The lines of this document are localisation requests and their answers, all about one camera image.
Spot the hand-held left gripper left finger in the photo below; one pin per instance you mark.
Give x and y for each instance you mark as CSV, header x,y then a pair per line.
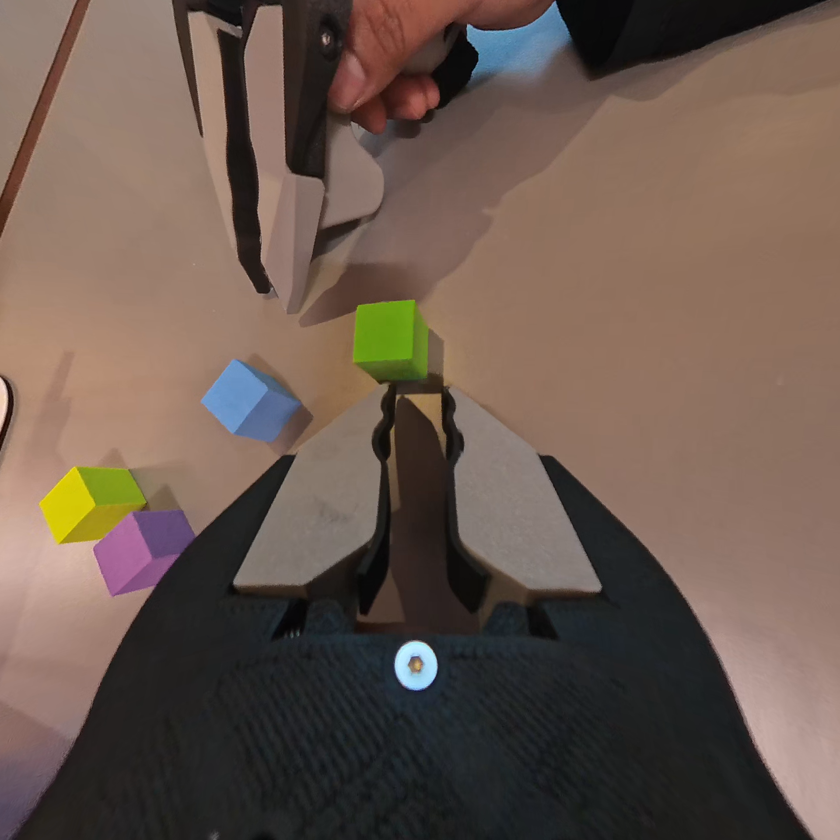
x,y
315,518

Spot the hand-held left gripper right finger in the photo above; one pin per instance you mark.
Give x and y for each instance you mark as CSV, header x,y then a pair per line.
x,y
518,518

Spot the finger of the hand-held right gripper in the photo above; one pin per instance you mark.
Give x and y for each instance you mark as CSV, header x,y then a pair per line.
x,y
269,131
213,98

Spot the blue foam cube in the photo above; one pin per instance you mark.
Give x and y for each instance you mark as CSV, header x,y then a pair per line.
x,y
246,394

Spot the purple foam cube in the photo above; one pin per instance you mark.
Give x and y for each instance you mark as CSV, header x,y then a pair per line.
x,y
138,551

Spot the green foam cube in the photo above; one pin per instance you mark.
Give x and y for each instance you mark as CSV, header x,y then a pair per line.
x,y
387,334

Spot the yellow foam cube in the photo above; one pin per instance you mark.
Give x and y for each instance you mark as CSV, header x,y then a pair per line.
x,y
79,505

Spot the person's right forearm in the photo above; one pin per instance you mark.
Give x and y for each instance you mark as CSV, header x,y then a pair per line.
x,y
656,26

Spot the person's right hand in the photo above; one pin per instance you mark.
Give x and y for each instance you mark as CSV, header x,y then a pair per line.
x,y
394,33

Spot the white document stand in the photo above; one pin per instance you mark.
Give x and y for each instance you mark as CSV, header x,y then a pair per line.
x,y
4,413

